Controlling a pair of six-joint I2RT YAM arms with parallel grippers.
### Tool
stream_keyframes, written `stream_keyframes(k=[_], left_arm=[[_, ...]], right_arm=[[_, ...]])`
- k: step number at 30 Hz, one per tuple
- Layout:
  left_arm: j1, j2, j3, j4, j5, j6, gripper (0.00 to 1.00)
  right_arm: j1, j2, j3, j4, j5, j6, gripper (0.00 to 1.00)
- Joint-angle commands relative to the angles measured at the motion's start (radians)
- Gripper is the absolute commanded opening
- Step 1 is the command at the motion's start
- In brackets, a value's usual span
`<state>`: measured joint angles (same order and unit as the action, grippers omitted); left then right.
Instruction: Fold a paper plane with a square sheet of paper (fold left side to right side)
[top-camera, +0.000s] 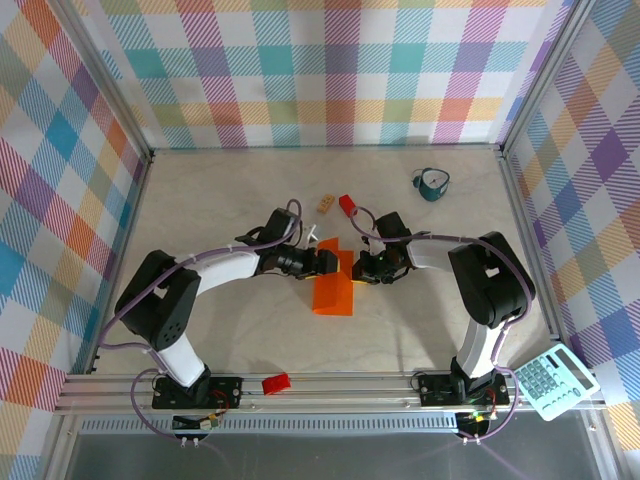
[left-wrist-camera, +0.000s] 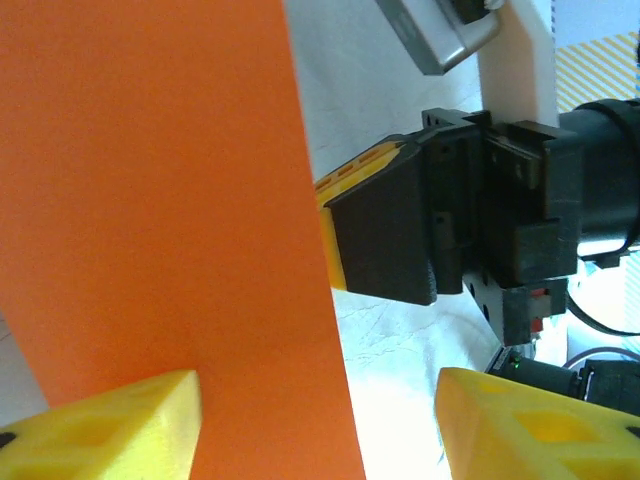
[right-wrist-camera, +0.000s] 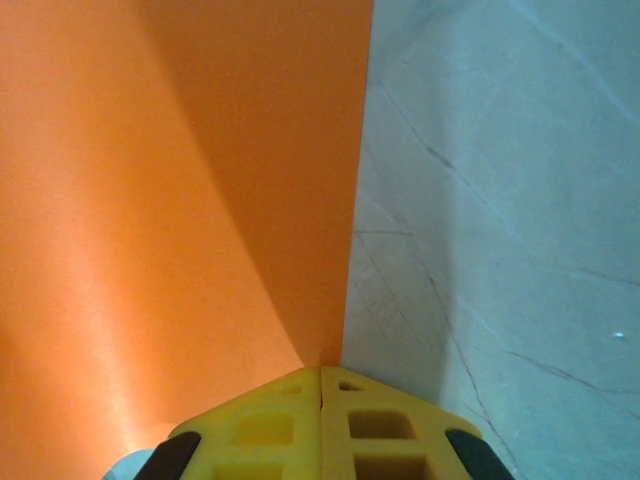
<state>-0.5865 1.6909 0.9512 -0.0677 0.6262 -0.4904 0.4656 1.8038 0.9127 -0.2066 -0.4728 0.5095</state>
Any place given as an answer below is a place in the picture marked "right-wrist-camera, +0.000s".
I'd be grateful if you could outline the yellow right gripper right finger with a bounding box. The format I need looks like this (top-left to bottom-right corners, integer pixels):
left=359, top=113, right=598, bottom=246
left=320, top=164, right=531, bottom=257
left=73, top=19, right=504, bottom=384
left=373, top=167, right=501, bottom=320
left=320, top=366, right=512, bottom=480

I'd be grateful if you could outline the orange paper sheet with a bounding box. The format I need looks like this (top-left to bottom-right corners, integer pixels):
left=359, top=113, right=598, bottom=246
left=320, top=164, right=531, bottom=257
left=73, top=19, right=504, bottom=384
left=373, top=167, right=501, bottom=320
left=0, top=0, right=375, bottom=480

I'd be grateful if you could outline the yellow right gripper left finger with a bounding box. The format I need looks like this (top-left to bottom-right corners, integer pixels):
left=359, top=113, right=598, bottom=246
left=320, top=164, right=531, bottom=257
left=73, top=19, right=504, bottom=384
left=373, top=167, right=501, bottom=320
left=135, top=366, right=322, bottom=480

